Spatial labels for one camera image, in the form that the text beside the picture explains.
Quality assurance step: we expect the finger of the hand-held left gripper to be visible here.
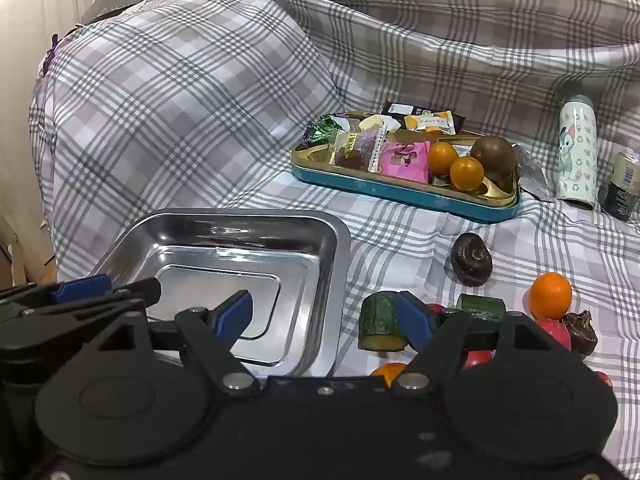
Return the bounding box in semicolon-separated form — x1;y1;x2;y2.
0;275;114;312
22;277;162;323

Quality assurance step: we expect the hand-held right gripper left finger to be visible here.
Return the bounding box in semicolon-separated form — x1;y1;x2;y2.
60;290;261;393

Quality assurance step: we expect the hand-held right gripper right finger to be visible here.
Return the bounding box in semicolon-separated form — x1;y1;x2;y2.
392;290;581;393

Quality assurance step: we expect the green cucumber piece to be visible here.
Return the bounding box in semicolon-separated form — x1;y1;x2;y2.
359;292;408;352
456;294;507;335

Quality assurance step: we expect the orange tangerine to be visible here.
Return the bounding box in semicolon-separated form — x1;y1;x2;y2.
529;272;573;321
371;362;407;389

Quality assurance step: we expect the stainless steel tray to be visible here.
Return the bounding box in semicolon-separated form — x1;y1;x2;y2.
90;208;352;378

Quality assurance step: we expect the dark water chestnut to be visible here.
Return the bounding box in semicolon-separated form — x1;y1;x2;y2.
562;310;599;359
445;232;493;287

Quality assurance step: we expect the red radish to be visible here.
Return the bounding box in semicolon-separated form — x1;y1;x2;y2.
532;317;572;353

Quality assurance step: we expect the teal and gold tin box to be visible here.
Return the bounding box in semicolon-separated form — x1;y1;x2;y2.
290;109;521;225

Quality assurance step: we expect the small orange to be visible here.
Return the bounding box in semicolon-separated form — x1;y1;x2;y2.
429;141;460;175
450;156;485;192

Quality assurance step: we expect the pink snack packet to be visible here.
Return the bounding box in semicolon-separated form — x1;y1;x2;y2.
378;140;432;183

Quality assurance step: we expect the clear brown snack packet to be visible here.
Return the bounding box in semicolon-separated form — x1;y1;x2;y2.
334;127;387;173

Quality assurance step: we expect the brown kiwi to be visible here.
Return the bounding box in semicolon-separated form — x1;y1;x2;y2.
470;135;517;187

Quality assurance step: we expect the silver foil packet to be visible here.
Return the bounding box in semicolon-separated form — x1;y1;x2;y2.
514;146;551;203

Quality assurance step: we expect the grey plaid blanket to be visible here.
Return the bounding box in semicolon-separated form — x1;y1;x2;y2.
28;0;640;463

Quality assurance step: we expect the yellow pastry packet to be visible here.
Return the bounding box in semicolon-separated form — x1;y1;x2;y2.
404;111;459;135

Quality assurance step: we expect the white candy wrapper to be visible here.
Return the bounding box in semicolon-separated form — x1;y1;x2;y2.
357;114;402;134

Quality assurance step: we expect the green foil candy wrapper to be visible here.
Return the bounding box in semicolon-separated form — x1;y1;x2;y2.
304;114;342;146

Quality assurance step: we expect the black snack packet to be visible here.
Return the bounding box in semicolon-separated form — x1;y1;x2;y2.
382;101;432;118

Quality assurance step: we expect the white cartoon print bottle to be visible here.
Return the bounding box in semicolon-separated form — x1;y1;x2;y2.
556;95;599;211

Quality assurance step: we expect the purple cloth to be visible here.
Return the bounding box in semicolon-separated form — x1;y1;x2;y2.
41;34;67;77

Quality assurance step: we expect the green drink can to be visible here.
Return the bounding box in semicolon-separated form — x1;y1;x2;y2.
600;152;640;222

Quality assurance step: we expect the wooden frame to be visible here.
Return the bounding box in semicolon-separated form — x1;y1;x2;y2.
0;212;57;286

